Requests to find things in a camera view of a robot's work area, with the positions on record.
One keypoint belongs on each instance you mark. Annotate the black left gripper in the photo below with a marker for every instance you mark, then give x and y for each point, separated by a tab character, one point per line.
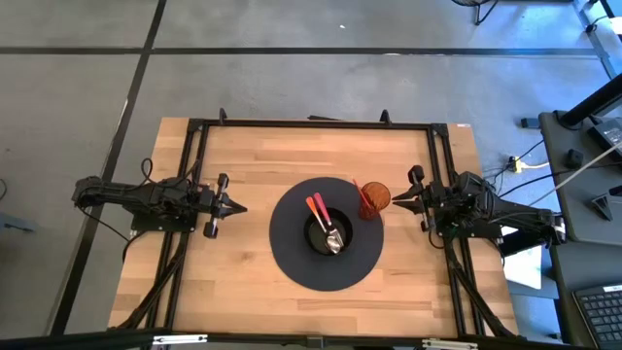
211	201

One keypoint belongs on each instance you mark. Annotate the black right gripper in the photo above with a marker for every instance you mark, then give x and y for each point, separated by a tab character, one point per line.
437	204

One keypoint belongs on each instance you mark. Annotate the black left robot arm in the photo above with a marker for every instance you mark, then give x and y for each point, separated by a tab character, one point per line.
121	192

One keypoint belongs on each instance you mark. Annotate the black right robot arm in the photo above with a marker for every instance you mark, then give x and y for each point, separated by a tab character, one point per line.
510	214

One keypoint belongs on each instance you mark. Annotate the red utensil in cup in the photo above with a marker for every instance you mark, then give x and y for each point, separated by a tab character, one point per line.
362	193

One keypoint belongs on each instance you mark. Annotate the orange transparent cup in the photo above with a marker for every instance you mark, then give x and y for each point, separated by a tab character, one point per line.
379	194

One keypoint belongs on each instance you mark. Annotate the round black plate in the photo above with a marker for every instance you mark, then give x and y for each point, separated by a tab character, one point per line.
291	248

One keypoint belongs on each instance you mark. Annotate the black bowl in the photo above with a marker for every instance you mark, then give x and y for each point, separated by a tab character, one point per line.
316	238

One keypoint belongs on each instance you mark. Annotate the yellow plug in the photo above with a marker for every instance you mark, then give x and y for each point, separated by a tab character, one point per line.
516	165

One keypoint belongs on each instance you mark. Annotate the white paper sheet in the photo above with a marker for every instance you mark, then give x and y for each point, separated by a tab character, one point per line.
527	265

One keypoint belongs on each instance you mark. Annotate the black floor plug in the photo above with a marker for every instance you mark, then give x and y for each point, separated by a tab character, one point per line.
530	123

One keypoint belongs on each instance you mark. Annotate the grey desk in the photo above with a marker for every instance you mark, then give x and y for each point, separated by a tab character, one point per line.
563	214
568	272

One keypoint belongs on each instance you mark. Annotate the small black block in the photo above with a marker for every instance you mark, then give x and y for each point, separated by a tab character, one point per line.
575	159

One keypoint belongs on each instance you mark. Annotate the black triangular stand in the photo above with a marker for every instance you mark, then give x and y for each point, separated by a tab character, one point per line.
603	206

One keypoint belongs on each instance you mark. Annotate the black pole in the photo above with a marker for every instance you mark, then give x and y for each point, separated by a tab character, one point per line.
593	102

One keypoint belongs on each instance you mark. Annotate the black power adapter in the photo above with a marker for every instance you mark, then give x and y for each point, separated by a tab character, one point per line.
607	133

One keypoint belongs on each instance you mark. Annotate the grey floor object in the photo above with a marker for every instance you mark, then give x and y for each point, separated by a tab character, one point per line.
14	222

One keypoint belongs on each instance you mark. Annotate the black keyboard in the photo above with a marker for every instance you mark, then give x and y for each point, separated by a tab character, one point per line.
602	316

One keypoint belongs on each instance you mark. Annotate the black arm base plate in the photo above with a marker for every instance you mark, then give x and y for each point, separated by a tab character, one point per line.
160	224

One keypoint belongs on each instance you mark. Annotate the black aluminium table frame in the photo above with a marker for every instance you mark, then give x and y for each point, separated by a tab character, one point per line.
316	124

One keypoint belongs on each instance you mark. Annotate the silver frame bracket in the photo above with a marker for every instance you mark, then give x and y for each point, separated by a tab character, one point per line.
180	339
449	344

